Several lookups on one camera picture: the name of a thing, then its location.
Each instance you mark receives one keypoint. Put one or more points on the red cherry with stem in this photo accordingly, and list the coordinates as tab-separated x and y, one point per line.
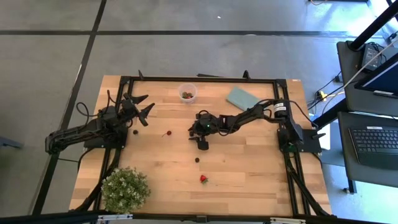
168	132

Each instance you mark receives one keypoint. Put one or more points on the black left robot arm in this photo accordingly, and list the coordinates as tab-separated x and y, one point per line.
77	133

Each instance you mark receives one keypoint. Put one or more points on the black frame clamp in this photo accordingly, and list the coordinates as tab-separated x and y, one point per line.
246	74
140	74

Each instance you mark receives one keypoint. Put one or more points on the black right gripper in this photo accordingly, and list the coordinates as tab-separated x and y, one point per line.
205	123

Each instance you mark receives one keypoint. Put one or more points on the blackberry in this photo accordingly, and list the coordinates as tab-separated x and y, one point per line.
197	160

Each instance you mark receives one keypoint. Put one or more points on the black power adapter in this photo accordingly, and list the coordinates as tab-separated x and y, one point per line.
370	54

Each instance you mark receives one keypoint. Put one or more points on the dark round berry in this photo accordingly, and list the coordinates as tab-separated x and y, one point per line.
135	132

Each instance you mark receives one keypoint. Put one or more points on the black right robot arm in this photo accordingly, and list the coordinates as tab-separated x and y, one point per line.
248	115

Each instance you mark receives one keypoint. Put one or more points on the black aluminium crossbeam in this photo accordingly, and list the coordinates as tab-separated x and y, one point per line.
46	219

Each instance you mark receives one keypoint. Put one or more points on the teal folded cloth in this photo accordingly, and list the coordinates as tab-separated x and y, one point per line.
241	98

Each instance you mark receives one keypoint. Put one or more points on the silver bracket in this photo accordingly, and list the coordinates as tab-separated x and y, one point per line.
287	221
115	217

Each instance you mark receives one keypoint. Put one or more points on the black desk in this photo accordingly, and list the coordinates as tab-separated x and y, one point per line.
357	99
382	177

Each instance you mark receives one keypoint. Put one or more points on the clear plastic cup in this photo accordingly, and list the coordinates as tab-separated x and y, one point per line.
181	90

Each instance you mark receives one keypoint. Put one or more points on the yellow plug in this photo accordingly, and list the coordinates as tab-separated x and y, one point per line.
322	94

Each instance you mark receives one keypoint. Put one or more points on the black keyboard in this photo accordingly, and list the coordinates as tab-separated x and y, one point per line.
376	141

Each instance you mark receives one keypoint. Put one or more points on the black flat bracket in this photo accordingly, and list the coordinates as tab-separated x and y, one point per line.
210	75

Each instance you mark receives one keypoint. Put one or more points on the white paper sheet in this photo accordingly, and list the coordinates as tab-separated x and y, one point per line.
326	141

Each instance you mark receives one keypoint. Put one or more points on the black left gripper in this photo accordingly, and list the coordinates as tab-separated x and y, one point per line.
130	110

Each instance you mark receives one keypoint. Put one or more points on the black desk base bar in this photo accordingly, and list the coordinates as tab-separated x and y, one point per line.
329	115

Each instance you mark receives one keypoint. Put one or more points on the potted green plant white flowers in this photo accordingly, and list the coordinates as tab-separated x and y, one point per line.
124	189

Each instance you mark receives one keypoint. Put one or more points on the black computer monitor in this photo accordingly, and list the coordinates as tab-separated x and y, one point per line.
385	79

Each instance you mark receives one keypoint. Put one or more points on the black vertical post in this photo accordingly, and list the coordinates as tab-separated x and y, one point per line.
371	28

